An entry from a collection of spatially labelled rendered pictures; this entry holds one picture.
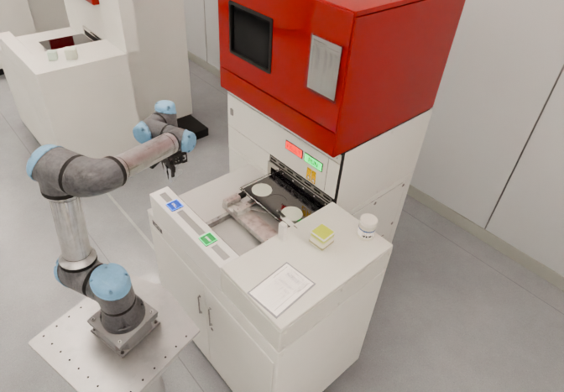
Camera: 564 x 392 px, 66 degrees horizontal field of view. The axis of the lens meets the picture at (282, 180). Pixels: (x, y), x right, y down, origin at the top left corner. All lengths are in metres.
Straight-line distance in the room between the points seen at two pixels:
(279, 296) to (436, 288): 1.67
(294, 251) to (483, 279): 1.82
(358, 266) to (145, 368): 0.85
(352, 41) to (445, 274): 2.02
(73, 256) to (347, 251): 1.00
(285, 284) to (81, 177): 0.80
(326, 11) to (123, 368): 1.41
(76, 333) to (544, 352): 2.49
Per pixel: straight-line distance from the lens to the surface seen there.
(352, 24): 1.57
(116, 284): 1.51
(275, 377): 1.80
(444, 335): 2.89
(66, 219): 1.45
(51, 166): 1.33
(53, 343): 1.81
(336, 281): 1.68
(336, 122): 1.73
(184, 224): 1.87
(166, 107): 1.65
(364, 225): 1.78
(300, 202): 2.06
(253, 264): 1.69
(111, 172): 1.29
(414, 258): 3.21
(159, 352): 1.68
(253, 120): 2.25
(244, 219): 1.99
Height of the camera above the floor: 2.25
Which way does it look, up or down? 38 degrees down
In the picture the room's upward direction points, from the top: 4 degrees clockwise
